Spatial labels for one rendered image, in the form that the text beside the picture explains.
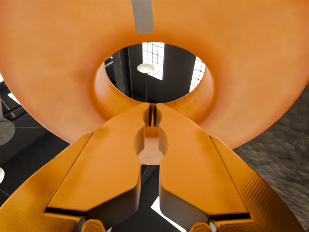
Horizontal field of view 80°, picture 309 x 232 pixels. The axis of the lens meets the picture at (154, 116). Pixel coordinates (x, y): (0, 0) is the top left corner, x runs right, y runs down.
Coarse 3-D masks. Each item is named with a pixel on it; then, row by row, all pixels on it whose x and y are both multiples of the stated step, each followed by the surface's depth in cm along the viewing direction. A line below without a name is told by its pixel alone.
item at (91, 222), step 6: (90, 222) 5; (96, 222) 5; (84, 228) 5; (90, 228) 5; (96, 228) 5; (102, 228) 5; (192, 228) 5; (198, 228) 5; (204, 228) 5; (210, 228) 5
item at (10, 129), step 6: (0, 102) 212; (0, 108) 212; (0, 114) 213; (0, 120) 217; (6, 120) 229; (0, 126) 222; (6, 126) 229; (12, 126) 237; (0, 132) 224; (6, 132) 231; (12, 132) 239; (0, 138) 226; (6, 138) 234; (0, 144) 229
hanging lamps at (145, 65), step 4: (140, 64) 669; (144, 64) 674; (148, 64) 673; (140, 68) 666; (144, 68) 674; (148, 68) 673; (152, 68) 662; (144, 72) 673; (148, 72) 670; (0, 168) 385; (0, 172) 384; (4, 172) 378; (0, 176) 383; (0, 180) 376; (4, 192) 409
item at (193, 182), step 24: (168, 120) 10; (168, 144) 8; (192, 144) 8; (168, 168) 7; (192, 168) 7; (216, 168) 7; (168, 192) 6; (192, 192) 6; (216, 192) 6; (168, 216) 7; (192, 216) 6; (216, 216) 6; (240, 216) 6
